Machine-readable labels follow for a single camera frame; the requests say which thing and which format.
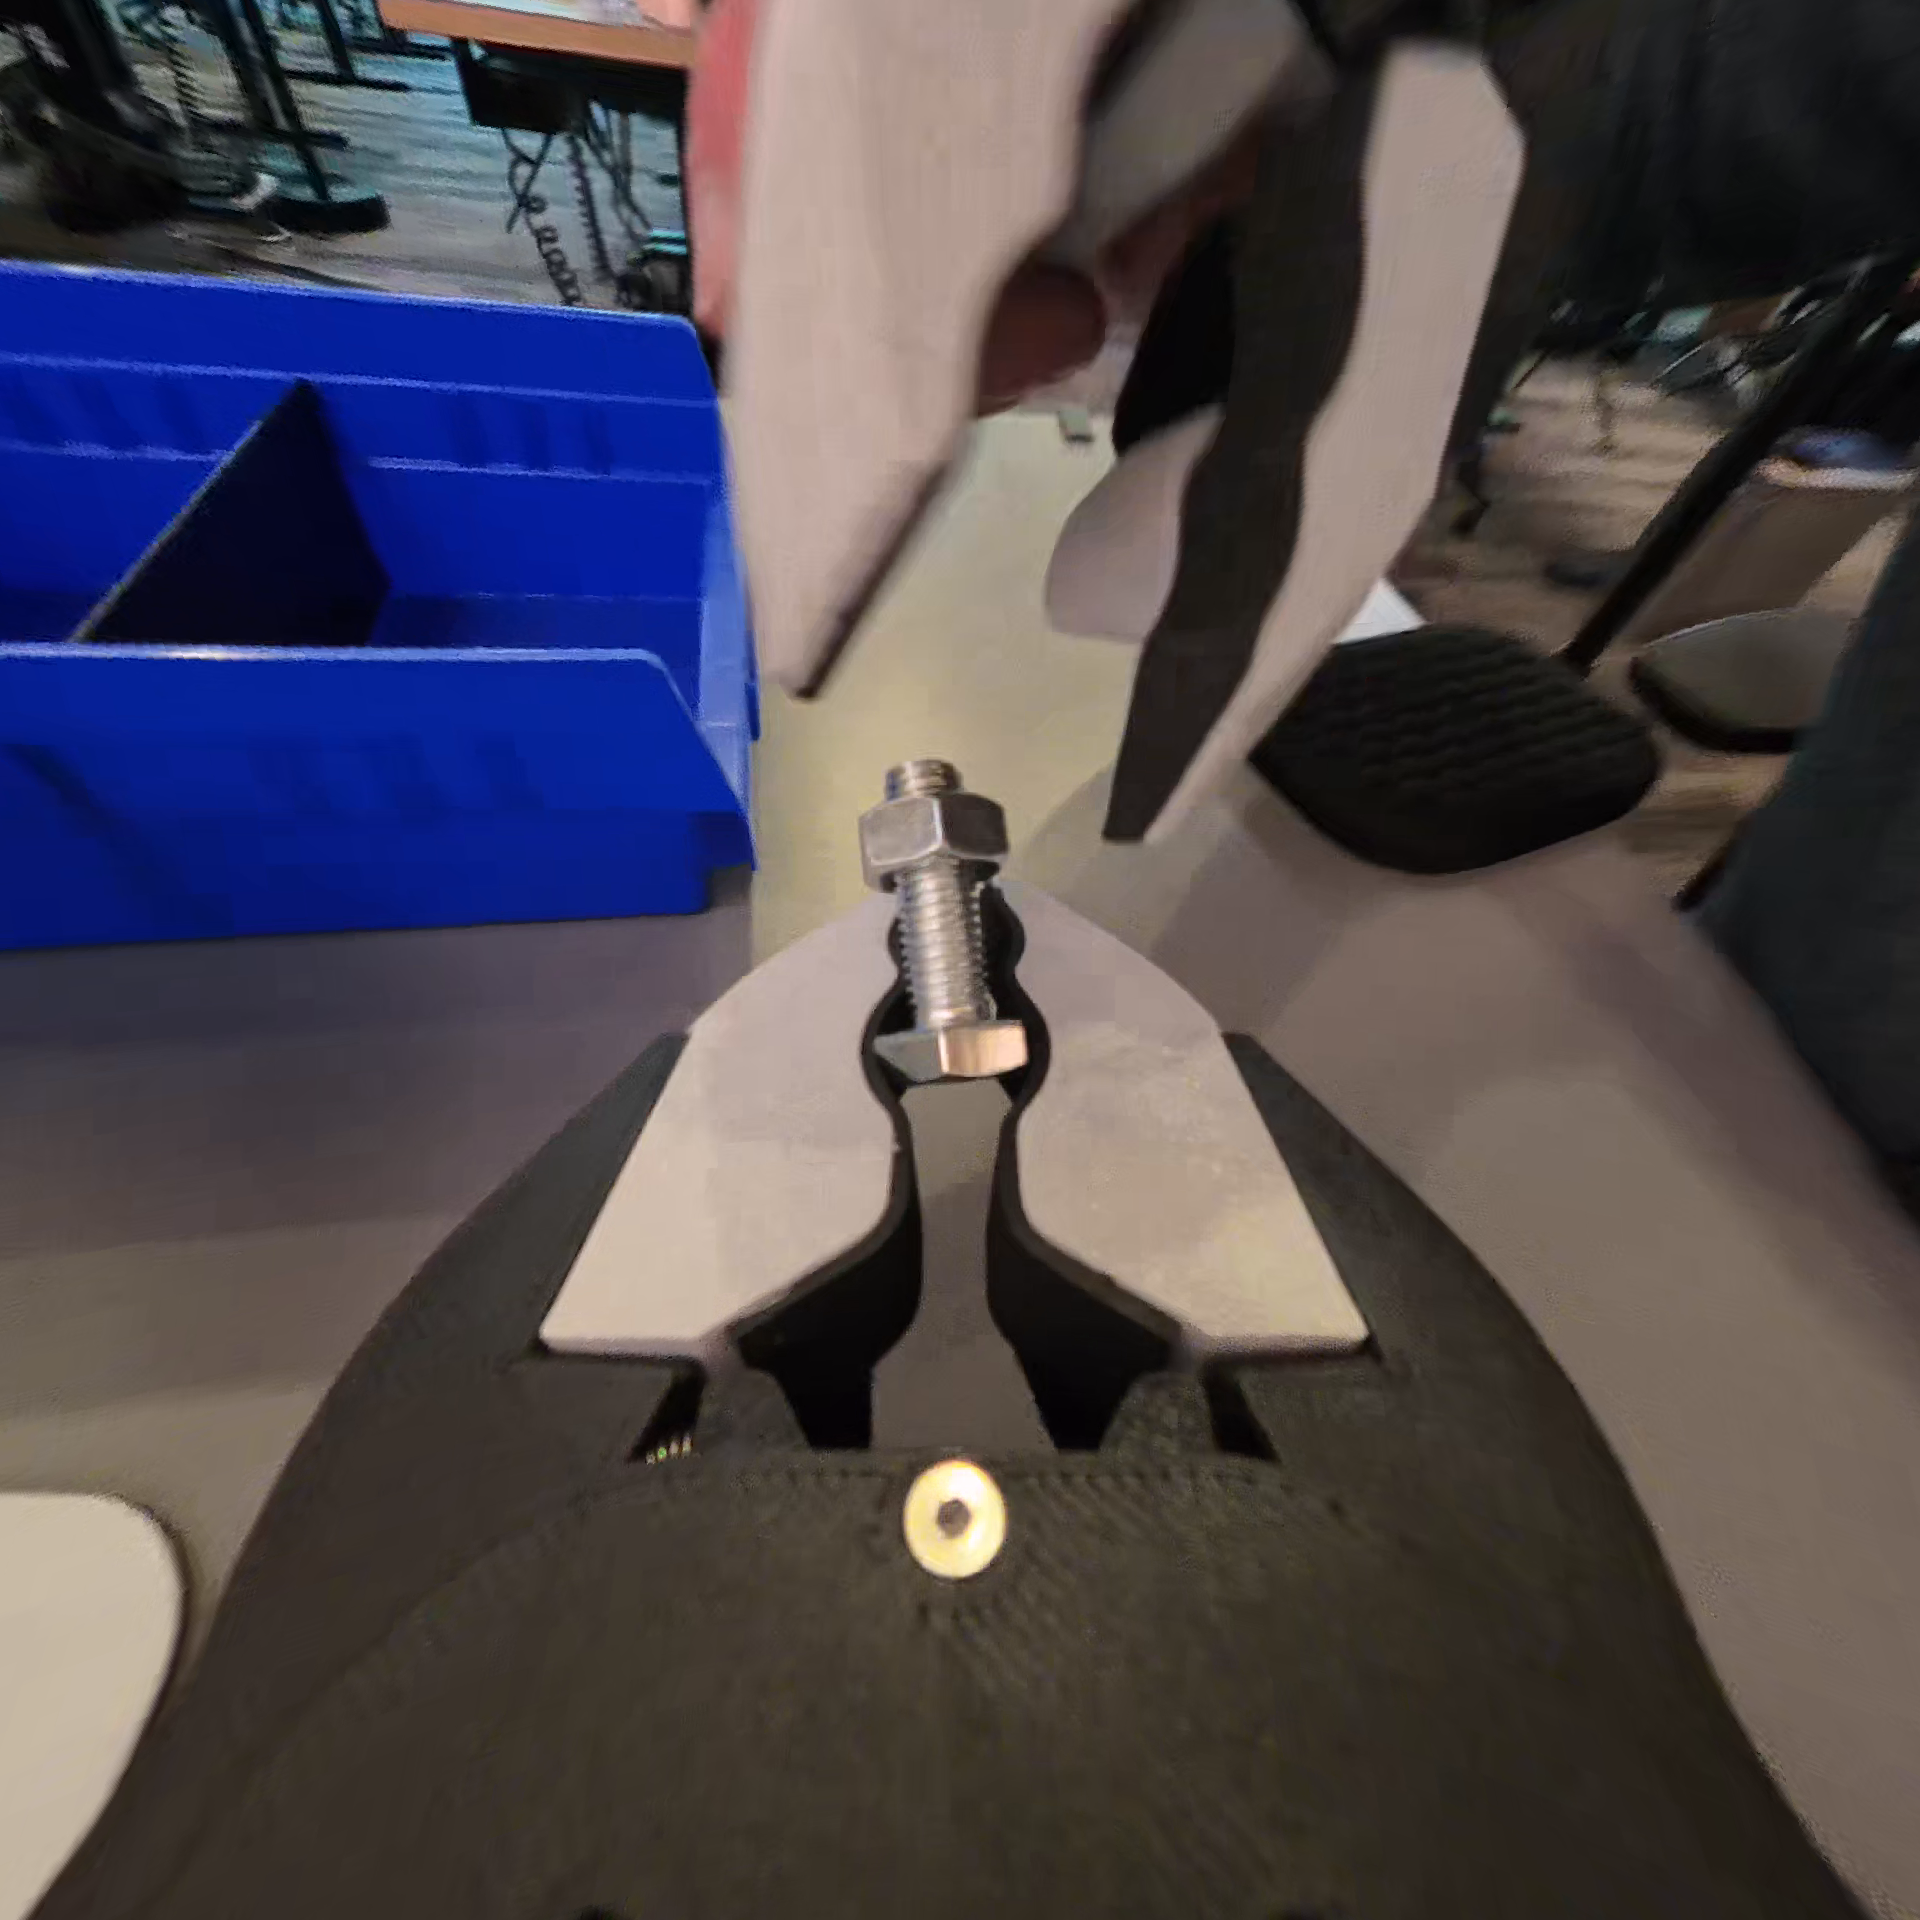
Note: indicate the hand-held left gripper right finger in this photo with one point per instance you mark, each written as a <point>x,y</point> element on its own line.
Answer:
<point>1185,1184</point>

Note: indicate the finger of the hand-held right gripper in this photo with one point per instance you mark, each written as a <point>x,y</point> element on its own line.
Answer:
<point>869,299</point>
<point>1395,374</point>

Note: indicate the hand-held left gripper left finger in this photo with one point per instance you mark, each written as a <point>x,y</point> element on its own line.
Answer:
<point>735,1171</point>

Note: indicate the silver hex bolt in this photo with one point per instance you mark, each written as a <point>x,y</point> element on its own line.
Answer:
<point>942,960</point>

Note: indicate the silver hex nut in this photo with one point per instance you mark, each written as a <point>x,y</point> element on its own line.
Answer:
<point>930,840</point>

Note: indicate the blue plastic bin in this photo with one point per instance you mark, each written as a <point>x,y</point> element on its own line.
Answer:
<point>301,779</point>

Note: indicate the person's right hand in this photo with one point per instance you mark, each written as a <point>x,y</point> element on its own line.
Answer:
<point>1049,329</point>

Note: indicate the black wrist rest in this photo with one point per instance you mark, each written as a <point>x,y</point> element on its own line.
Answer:
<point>1455,750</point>

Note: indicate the grey waste bin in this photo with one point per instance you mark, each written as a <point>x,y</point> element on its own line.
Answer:
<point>1800,524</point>

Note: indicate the wooden desk with boxes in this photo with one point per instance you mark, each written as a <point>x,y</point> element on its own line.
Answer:
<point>525,22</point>

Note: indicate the grey office chair seat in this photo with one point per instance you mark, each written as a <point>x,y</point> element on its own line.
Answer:
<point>1741,674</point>

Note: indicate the white metal stand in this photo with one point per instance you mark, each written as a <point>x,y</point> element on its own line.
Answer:
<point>77,1681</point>

